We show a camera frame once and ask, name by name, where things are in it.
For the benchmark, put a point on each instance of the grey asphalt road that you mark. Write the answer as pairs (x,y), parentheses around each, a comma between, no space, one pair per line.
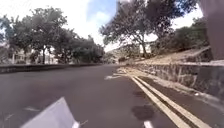
(90,93)

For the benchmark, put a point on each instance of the large spreading tree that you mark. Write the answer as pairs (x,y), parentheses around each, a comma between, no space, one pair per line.
(140,23)

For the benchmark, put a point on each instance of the dry grass slope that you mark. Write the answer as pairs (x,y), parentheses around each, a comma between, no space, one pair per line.
(170,57)

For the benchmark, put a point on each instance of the row of trees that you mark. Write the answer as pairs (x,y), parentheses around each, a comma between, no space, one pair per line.
(50,36)

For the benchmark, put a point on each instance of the dense bushes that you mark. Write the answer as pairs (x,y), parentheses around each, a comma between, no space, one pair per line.
(186,38)

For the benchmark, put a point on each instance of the building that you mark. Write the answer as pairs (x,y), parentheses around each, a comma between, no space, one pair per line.
(16,56)

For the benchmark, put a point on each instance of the thick pole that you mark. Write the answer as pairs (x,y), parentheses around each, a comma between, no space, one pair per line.
(215,26)

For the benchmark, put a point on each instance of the low stone wall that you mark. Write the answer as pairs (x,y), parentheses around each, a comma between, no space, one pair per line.
(186,74)

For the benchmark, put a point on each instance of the low dark kerb wall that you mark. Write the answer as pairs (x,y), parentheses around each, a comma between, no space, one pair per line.
(30,67)

